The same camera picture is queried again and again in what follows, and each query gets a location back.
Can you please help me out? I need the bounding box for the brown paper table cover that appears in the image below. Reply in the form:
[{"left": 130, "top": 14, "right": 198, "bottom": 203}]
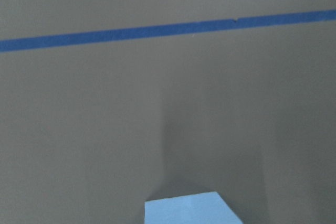
[{"left": 1, "top": 0, "right": 335, "bottom": 223}]

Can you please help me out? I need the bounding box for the light blue foam block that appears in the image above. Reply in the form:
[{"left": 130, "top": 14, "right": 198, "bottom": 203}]
[{"left": 144, "top": 191, "right": 242, "bottom": 224}]

